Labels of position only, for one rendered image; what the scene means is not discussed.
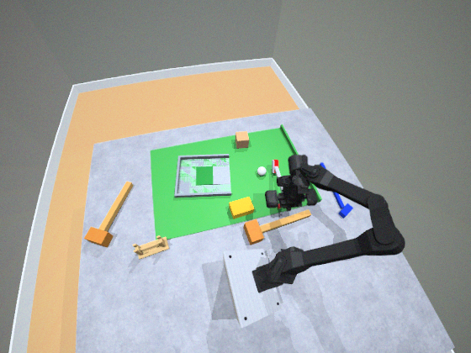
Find blue golf putter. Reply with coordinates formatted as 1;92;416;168
320;162;353;218

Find green flat mat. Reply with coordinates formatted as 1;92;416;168
150;128;294;240

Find white golf ball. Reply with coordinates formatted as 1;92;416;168
257;166;267;176

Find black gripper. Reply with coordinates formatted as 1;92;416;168
265;183;318;208

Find orange mallet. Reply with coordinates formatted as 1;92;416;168
84;182;133;247
244;209;311;245

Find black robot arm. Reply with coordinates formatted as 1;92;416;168
251;154;405;293

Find small orange block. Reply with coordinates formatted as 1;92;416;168
235;131;249;149

